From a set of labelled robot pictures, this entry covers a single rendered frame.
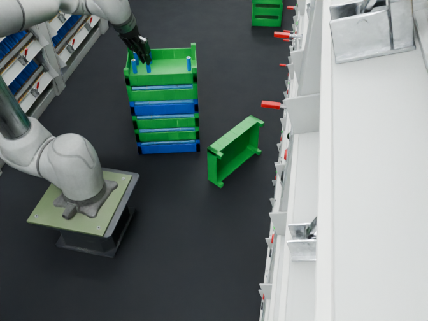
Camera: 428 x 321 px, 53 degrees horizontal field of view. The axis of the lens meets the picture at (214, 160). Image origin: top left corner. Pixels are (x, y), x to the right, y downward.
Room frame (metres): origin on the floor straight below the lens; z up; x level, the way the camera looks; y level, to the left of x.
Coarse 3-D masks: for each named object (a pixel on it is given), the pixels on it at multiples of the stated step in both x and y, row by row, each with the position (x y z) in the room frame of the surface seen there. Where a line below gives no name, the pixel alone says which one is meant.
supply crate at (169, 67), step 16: (128, 48) 1.69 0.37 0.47; (176, 48) 1.72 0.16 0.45; (192, 48) 1.70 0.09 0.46; (128, 64) 1.62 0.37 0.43; (144, 64) 1.67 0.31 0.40; (160, 64) 1.67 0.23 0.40; (176, 64) 1.67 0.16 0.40; (192, 64) 1.66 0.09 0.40; (128, 80) 1.51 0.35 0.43; (144, 80) 1.51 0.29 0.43; (160, 80) 1.52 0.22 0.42; (176, 80) 1.52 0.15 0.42; (192, 80) 1.52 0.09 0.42
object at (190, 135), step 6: (138, 132) 1.51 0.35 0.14; (144, 132) 1.51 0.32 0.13; (150, 132) 1.51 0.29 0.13; (156, 132) 1.51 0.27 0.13; (162, 132) 1.51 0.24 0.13; (168, 132) 1.51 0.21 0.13; (174, 132) 1.52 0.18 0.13; (180, 132) 1.52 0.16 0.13; (186, 132) 1.52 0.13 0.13; (192, 132) 1.52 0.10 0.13; (198, 132) 1.52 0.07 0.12; (138, 138) 1.51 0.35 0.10; (144, 138) 1.51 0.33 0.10; (150, 138) 1.51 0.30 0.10; (156, 138) 1.51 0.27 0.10; (162, 138) 1.51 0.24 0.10; (168, 138) 1.52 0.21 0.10; (174, 138) 1.52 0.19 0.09; (180, 138) 1.52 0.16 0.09; (186, 138) 1.52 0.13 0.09; (192, 138) 1.52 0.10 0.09; (198, 138) 1.52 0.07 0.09
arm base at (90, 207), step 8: (104, 184) 1.08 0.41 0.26; (112, 184) 1.11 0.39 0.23; (104, 192) 1.06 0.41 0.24; (56, 200) 1.03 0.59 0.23; (64, 200) 1.03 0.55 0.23; (72, 200) 1.00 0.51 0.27; (88, 200) 1.00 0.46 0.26; (96, 200) 1.02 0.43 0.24; (104, 200) 1.04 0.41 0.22; (72, 208) 0.98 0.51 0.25; (80, 208) 0.99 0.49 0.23; (88, 208) 0.99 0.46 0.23; (96, 208) 0.99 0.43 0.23; (64, 216) 0.96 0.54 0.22; (88, 216) 0.97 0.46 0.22; (96, 216) 0.97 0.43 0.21
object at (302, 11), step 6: (300, 0) 1.06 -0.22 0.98; (300, 6) 1.06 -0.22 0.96; (300, 12) 1.06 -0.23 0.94; (300, 18) 1.04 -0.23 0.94; (300, 24) 1.01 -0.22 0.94; (300, 30) 0.98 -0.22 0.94; (300, 48) 0.89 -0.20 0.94; (294, 72) 0.80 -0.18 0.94; (294, 78) 0.77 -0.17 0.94; (294, 84) 0.75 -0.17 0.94; (294, 90) 0.73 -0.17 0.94; (294, 96) 0.71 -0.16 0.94; (288, 132) 0.60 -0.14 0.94; (288, 144) 0.57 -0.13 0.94; (276, 168) 0.47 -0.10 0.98; (282, 168) 0.47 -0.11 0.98
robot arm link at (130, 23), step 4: (132, 16) 1.50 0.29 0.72; (128, 20) 1.47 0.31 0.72; (132, 20) 1.49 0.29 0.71; (112, 24) 1.47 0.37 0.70; (120, 24) 1.45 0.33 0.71; (124, 24) 1.46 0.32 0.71; (128, 24) 1.47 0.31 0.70; (132, 24) 1.49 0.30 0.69; (116, 28) 1.47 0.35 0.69; (120, 28) 1.46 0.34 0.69; (124, 28) 1.46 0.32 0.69; (128, 28) 1.47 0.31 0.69; (132, 28) 1.48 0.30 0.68; (120, 32) 1.48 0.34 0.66; (124, 32) 1.47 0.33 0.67
